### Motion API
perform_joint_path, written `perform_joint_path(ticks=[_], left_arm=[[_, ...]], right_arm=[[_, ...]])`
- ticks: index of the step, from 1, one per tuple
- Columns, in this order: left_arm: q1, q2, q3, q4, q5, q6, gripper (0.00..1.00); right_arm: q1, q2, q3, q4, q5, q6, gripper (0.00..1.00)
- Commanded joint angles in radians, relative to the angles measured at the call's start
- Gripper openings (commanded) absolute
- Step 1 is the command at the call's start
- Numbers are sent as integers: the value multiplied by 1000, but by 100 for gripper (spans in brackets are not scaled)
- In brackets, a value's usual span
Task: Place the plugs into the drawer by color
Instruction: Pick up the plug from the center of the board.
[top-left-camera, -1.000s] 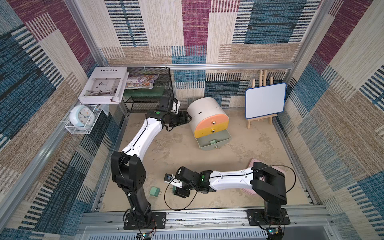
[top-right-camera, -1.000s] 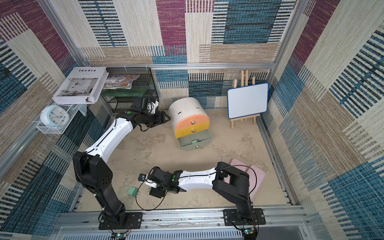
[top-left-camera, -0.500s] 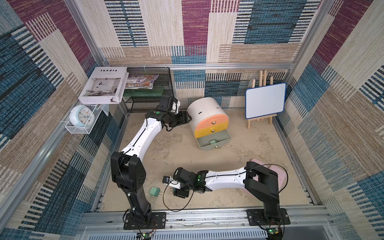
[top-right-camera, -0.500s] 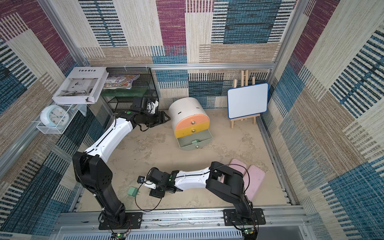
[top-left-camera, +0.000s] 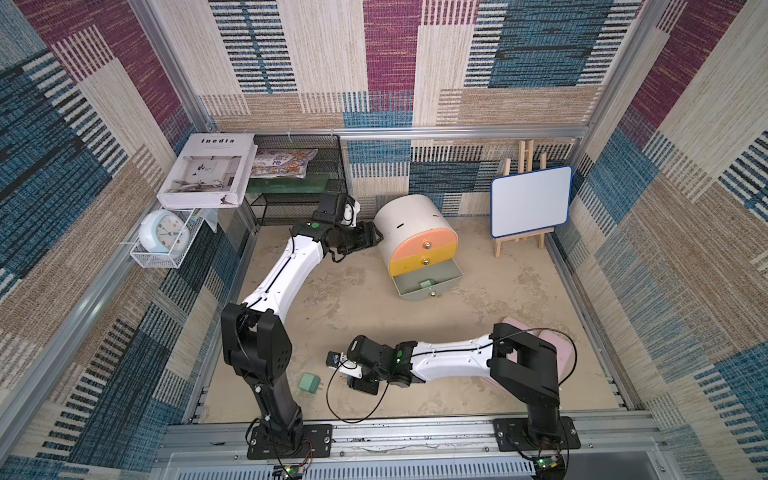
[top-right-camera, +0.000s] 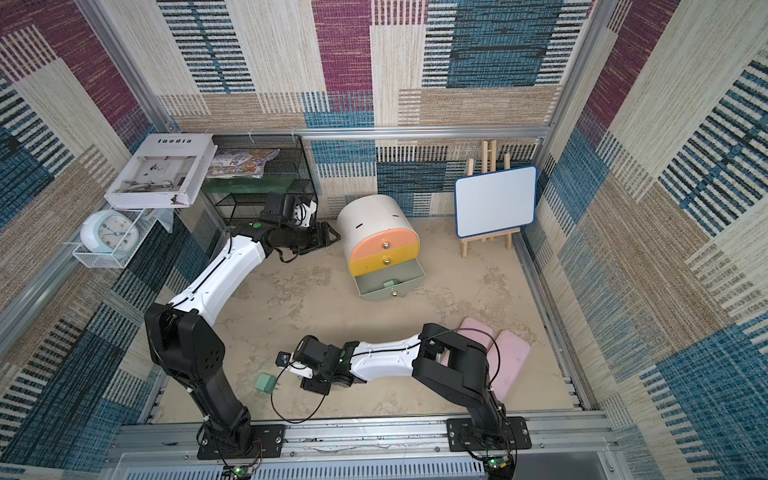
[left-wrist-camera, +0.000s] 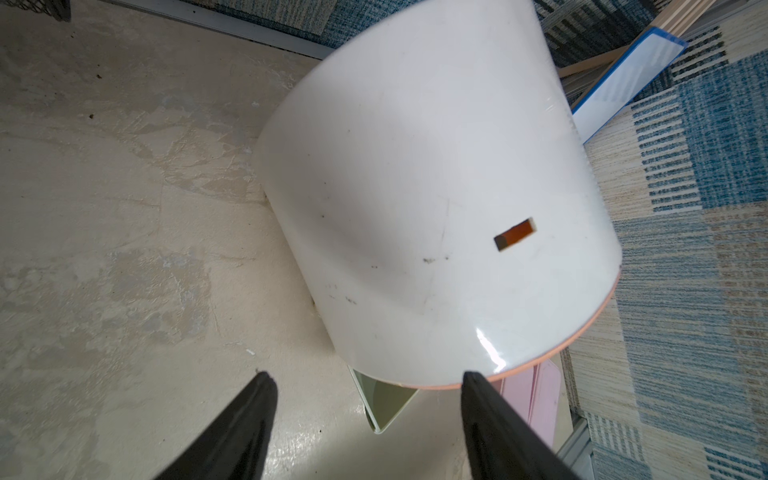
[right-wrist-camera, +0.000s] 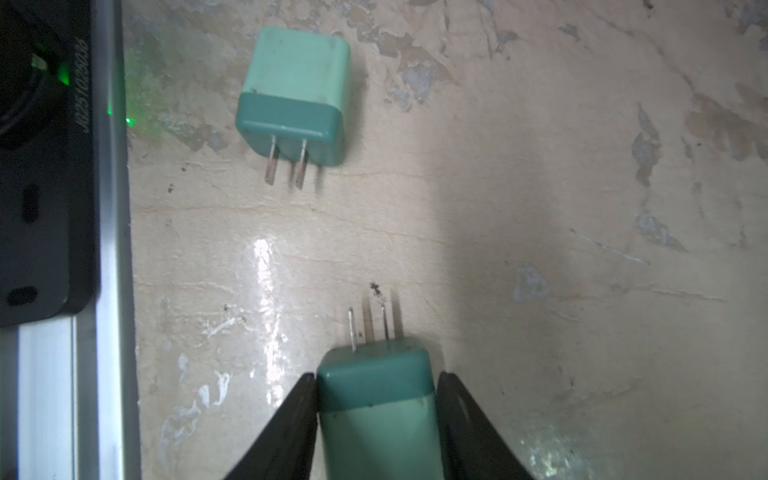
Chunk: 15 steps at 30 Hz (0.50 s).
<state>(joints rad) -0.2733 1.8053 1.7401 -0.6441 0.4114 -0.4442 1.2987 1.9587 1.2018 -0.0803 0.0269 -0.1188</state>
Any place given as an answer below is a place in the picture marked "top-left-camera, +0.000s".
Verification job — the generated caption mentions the pink case left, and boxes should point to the pink case left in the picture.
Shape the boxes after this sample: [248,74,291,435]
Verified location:
[494,317,530,338]

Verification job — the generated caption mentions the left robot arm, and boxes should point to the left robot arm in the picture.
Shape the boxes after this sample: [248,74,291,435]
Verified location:
[221,220,383,452]

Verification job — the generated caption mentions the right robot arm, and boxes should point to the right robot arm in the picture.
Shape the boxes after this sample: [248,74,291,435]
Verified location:
[327,323,566,448]

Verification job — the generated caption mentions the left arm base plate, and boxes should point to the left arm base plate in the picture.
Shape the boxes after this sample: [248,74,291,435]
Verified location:
[246,423,333,460]

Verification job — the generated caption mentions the grey bottom drawer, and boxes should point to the grey bottom drawer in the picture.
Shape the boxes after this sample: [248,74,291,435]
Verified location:
[392,259,464,301]

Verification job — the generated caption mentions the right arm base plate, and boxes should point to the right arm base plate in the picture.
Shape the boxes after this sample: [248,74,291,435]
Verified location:
[492,416,582,453]

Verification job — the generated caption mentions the black wire shelf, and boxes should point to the black wire shelf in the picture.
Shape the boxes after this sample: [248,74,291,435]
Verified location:
[246,133,349,226]

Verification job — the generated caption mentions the white alarm clock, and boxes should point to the white alarm clock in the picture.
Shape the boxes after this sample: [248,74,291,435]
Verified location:
[138,209,190,255]

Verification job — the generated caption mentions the colourful picture book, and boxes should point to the colourful picture book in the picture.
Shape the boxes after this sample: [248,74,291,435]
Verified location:
[250,149,319,179]

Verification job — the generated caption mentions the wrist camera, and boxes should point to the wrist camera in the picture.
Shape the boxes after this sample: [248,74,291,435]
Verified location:
[326,335,396,380]
[312,192,361,228]

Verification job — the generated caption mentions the white board on easel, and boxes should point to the white board on easel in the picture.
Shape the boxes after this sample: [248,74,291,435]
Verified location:
[490,140,574,258]

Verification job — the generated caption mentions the pink case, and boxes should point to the pink case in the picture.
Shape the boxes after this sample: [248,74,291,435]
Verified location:
[538,330,575,383]
[494,317,530,338]

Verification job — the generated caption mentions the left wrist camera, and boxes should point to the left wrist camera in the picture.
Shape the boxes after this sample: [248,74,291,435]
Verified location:
[312,192,361,228]

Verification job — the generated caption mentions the white Inedia box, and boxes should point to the white Inedia box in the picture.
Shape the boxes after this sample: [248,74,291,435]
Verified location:
[156,133,258,210]

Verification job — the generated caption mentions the pink case right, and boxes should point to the pink case right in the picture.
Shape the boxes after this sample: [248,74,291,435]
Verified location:
[538,330,575,383]

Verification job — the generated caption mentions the yellow drawer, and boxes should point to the yellow drawer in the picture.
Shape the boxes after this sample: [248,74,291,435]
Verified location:
[388,242,458,277]

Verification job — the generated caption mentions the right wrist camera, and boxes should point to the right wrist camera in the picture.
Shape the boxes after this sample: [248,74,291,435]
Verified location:
[326,335,396,380]

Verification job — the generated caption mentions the white round drawer cabinet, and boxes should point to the white round drawer cabinet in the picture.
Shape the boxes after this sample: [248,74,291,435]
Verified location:
[374,195,453,256]

